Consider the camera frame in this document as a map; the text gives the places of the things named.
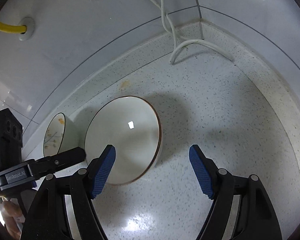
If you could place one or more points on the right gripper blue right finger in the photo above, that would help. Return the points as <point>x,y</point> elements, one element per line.
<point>202,170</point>

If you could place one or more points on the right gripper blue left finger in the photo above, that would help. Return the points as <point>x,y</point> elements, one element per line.
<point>100,170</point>

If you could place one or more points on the white bowl with brown rim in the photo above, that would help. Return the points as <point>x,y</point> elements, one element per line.
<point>132,126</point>

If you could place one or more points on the cream bowl with floral print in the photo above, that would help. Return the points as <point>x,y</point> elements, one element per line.
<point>54,135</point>

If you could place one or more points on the person's left hand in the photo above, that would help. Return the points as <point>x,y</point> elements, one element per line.
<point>9,212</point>

